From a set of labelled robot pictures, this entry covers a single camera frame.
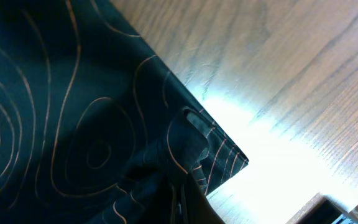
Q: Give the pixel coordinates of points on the black patterned cycling jersey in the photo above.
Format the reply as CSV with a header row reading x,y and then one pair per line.
x,y
95,128

